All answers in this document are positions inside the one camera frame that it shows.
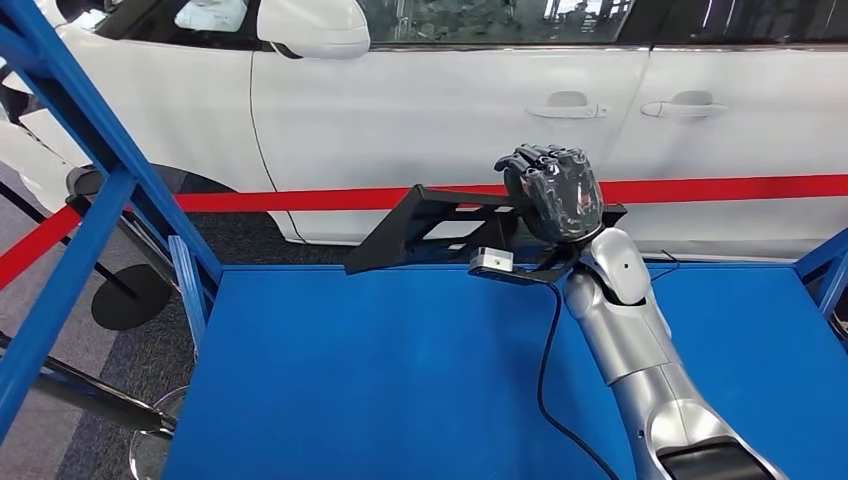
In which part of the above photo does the black plastic plate holder part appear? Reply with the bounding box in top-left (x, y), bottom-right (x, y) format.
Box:
top-left (343, 184), bottom-right (628, 277)

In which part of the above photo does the black camera cable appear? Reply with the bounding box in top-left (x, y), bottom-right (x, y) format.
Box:
top-left (533, 281), bottom-right (621, 480)

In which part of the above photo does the black stanchion with black base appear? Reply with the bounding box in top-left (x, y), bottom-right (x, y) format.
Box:
top-left (0, 180), bottom-right (174, 332)

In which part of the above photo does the blue metal shelf rack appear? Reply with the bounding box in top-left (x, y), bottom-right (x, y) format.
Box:
top-left (0, 0), bottom-right (848, 480)

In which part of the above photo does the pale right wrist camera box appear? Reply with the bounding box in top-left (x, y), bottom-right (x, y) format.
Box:
top-left (468, 246), bottom-right (515, 274)

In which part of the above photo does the red barrier belt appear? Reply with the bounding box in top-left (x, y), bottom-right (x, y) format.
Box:
top-left (0, 173), bottom-right (848, 293)

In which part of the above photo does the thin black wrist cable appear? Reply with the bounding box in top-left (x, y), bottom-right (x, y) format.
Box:
top-left (651, 249), bottom-right (682, 284)

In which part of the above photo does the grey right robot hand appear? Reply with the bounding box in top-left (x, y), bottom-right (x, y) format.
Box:
top-left (493, 142), bottom-right (605, 246)

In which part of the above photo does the white car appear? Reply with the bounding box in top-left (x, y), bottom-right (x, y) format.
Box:
top-left (0, 0), bottom-right (848, 264)

